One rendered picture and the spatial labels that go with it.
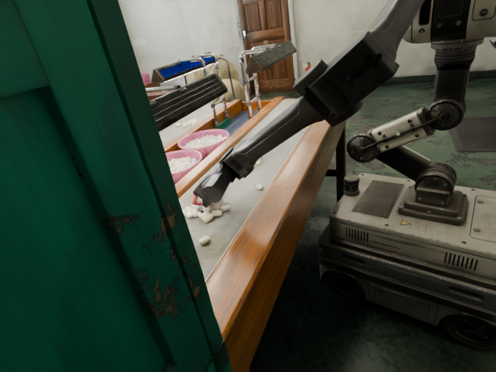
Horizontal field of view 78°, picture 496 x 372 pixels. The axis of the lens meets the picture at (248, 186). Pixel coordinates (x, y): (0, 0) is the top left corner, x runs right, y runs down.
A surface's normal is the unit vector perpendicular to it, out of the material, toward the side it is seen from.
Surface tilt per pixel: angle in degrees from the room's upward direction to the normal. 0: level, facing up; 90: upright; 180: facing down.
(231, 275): 0
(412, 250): 88
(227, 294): 0
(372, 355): 0
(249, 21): 90
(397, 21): 60
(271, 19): 90
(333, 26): 90
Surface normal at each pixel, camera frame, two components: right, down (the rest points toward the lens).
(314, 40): -0.43, 0.49
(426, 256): -0.64, 0.40
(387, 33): 0.40, -0.17
